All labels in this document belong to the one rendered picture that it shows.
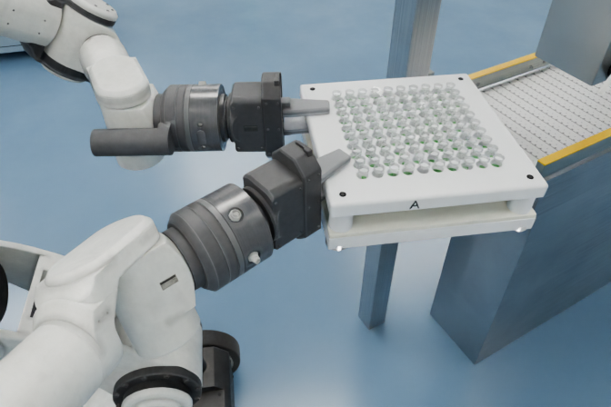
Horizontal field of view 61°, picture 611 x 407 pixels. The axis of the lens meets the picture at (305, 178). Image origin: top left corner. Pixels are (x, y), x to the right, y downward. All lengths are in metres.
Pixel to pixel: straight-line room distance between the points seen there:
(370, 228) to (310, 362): 1.04
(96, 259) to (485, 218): 0.42
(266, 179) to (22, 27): 0.50
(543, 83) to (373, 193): 0.77
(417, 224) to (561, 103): 0.67
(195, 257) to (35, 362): 0.16
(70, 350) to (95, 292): 0.04
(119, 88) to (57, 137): 1.90
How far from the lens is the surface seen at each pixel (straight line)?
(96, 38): 0.88
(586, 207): 1.37
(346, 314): 1.68
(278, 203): 0.52
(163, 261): 0.48
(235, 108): 0.65
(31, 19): 0.89
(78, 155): 2.42
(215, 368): 1.37
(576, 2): 0.83
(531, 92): 1.23
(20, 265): 0.92
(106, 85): 0.69
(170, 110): 0.66
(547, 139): 1.09
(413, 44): 1.01
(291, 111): 0.66
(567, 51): 0.85
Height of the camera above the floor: 1.39
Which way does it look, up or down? 41 degrees down
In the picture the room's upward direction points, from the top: straight up
